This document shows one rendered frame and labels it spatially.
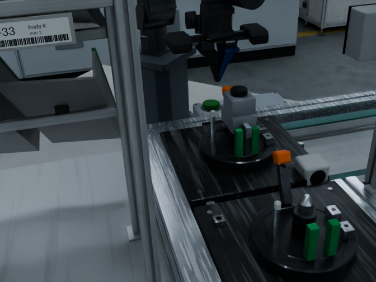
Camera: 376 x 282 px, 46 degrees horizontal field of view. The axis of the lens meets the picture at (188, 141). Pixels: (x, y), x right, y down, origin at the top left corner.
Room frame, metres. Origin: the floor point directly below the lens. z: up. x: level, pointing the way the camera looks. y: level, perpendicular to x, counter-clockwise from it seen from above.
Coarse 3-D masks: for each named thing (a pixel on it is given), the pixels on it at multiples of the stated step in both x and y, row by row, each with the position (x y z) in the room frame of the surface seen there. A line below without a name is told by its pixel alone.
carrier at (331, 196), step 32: (320, 192) 0.56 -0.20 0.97; (256, 224) 0.47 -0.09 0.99; (288, 224) 0.47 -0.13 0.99; (320, 224) 0.47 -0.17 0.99; (352, 224) 0.49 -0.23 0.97; (224, 256) 0.44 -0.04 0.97; (256, 256) 0.43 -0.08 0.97; (288, 256) 0.41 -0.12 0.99; (320, 256) 0.41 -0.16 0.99; (352, 256) 0.41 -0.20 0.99
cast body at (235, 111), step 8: (232, 88) 0.70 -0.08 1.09; (240, 88) 0.70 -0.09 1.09; (224, 96) 0.71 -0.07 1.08; (232, 96) 0.69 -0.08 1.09; (240, 96) 0.69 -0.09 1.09; (248, 96) 0.69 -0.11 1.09; (224, 104) 0.71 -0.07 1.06; (232, 104) 0.67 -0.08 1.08; (240, 104) 0.67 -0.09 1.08; (248, 104) 0.68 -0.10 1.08; (224, 112) 0.71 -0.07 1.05; (232, 112) 0.67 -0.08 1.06; (240, 112) 0.67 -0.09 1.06; (248, 112) 0.68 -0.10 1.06; (224, 120) 0.71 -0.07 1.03; (232, 120) 0.67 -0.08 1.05; (240, 120) 0.67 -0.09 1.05; (248, 120) 0.67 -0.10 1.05; (256, 120) 0.68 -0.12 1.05; (232, 128) 0.67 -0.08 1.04; (248, 128) 0.65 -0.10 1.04; (248, 136) 0.65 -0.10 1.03
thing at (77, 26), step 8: (96, 8) 0.61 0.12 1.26; (16, 16) 0.54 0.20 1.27; (24, 16) 0.54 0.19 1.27; (80, 16) 0.56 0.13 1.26; (88, 16) 0.56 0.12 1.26; (96, 16) 0.60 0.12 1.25; (80, 24) 0.60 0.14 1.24; (88, 24) 0.61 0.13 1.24; (96, 24) 0.61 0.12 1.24; (104, 24) 0.68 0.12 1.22
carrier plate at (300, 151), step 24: (264, 120) 0.82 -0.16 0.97; (168, 144) 0.74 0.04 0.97; (192, 144) 0.73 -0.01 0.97; (288, 144) 0.72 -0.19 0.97; (192, 168) 0.65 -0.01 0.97; (264, 168) 0.64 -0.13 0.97; (192, 192) 0.58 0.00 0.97; (216, 192) 0.58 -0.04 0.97; (240, 192) 0.58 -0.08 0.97; (264, 192) 0.59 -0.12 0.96
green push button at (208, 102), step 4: (208, 100) 0.93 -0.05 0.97; (212, 100) 0.93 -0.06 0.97; (216, 100) 0.93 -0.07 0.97; (204, 104) 0.91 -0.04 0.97; (208, 104) 0.91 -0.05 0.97; (212, 104) 0.91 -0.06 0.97; (216, 104) 0.90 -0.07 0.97; (204, 108) 0.90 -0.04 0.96; (208, 108) 0.90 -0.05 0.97; (212, 108) 0.89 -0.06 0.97; (216, 108) 0.90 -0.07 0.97
